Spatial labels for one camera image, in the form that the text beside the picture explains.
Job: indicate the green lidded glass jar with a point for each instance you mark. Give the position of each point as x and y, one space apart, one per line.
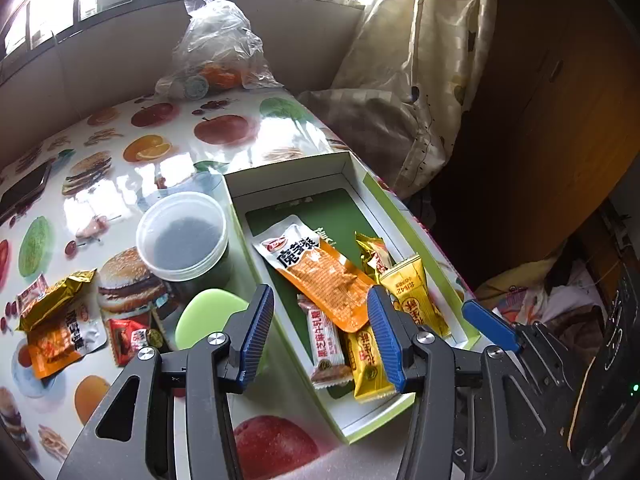
205 310

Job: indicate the gold foil snack packet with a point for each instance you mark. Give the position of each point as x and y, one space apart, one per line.
55 295

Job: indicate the green cardboard box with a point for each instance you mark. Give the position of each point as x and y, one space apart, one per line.
310 207

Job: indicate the fruit print tablecloth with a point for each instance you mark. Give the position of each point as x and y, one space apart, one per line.
115 160

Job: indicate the small pink snack packet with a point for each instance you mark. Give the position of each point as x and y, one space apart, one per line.
30 296

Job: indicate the window with metal bars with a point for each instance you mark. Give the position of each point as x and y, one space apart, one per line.
50 5

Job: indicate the large orange snack packet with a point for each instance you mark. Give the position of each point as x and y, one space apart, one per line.
325 275

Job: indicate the yellow snack packet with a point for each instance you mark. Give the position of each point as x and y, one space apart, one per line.
410 290

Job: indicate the orange and clear snack packet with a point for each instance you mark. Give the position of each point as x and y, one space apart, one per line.
50 355

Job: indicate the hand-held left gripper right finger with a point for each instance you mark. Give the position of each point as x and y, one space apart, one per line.
387 345

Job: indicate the clear plastic bag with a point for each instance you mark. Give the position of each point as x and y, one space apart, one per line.
220 40

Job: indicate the wooden wardrobe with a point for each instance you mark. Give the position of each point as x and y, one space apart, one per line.
550 85

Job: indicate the white and brown snack packet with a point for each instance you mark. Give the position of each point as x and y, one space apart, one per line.
325 345

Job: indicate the black phone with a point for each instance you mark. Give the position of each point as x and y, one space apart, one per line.
25 187

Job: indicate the yellow packet with green logo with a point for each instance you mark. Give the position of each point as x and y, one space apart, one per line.
364 366

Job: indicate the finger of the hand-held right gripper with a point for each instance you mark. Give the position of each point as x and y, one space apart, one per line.
487 322

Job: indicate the small round gold candy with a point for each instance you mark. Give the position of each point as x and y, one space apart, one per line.
156 338

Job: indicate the cream patterned curtain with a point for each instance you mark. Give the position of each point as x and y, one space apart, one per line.
430 35

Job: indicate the colourful blanket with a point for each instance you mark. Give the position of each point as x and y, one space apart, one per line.
530 300

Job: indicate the small red snack packet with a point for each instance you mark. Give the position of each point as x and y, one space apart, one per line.
125 340

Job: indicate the clear plastic lidded container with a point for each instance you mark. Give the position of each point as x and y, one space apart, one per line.
182 240

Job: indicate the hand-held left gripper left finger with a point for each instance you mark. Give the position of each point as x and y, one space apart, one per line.
255 335

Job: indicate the gold crinkled snack packet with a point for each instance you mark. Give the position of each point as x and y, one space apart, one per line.
372 255

